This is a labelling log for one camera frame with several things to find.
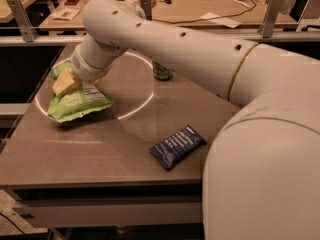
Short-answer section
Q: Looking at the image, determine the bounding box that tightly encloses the left metal bracket post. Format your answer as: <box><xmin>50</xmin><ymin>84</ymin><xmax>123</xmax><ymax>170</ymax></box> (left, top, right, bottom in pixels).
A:
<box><xmin>7</xmin><ymin>0</ymin><xmax>38</xmax><ymax>42</ymax></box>

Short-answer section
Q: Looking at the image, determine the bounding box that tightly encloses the black cable on desk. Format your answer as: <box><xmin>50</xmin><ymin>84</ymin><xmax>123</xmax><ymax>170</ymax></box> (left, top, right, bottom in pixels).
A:
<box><xmin>152</xmin><ymin>0</ymin><xmax>258</xmax><ymax>25</ymax></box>

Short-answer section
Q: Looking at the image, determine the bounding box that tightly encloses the blue snack packet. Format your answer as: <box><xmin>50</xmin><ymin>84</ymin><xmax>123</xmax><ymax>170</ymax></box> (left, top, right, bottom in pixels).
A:
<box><xmin>150</xmin><ymin>125</ymin><xmax>207</xmax><ymax>170</ymax></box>

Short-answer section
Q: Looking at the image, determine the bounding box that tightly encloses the green soda can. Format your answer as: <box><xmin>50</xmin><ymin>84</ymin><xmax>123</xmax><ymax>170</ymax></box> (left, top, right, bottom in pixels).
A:
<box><xmin>153</xmin><ymin>61</ymin><xmax>172</xmax><ymax>81</ymax></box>

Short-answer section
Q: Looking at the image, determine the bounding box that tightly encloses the white paper sheet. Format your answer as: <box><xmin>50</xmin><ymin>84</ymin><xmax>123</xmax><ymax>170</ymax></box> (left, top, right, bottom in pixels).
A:
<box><xmin>201</xmin><ymin>12</ymin><xmax>241</xmax><ymax>28</ymax></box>

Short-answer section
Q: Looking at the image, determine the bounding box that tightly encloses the right metal bracket post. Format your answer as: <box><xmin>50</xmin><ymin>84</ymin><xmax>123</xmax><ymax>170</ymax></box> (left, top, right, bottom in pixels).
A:
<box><xmin>258</xmin><ymin>0</ymin><xmax>283</xmax><ymax>38</ymax></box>

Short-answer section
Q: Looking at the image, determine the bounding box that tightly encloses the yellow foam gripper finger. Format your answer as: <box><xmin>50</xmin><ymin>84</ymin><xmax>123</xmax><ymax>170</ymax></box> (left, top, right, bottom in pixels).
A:
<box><xmin>53</xmin><ymin>67</ymin><xmax>81</xmax><ymax>97</ymax></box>

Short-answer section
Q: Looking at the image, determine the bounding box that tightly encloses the brown phone wallet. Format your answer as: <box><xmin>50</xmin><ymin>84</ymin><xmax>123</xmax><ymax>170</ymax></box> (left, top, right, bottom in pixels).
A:
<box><xmin>65</xmin><ymin>0</ymin><xmax>80</xmax><ymax>5</ymax></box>

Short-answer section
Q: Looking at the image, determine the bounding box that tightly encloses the green rice chip bag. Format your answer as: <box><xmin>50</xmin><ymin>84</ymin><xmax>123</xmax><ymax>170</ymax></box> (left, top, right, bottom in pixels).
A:
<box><xmin>48</xmin><ymin>60</ymin><xmax>114</xmax><ymax>122</ymax></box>

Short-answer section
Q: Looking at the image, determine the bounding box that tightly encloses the middle metal bracket post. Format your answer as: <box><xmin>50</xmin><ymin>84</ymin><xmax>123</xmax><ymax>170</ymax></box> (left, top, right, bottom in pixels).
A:
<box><xmin>140</xmin><ymin>0</ymin><xmax>152</xmax><ymax>20</ymax></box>

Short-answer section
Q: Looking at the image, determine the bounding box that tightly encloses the white paper card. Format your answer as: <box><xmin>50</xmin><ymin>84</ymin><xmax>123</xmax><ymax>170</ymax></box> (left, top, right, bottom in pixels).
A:
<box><xmin>52</xmin><ymin>8</ymin><xmax>80</xmax><ymax>21</ymax></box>

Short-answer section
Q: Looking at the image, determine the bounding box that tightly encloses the white table drawer front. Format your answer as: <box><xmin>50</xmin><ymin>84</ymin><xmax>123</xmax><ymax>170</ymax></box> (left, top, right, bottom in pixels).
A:
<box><xmin>13</xmin><ymin>198</ymin><xmax>202</xmax><ymax>228</ymax></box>

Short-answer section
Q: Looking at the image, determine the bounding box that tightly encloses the metal bracket post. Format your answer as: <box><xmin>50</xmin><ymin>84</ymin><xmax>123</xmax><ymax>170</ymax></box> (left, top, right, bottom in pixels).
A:
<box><xmin>7</xmin><ymin>0</ymin><xmax>38</xmax><ymax>42</ymax></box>
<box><xmin>258</xmin><ymin>0</ymin><xmax>283</xmax><ymax>38</ymax></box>
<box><xmin>140</xmin><ymin>0</ymin><xmax>152</xmax><ymax>20</ymax></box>

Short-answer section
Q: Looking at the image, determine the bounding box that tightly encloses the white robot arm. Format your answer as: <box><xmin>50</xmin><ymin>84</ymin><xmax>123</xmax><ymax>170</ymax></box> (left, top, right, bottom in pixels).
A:
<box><xmin>71</xmin><ymin>0</ymin><xmax>320</xmax><ymax>240</ymax></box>

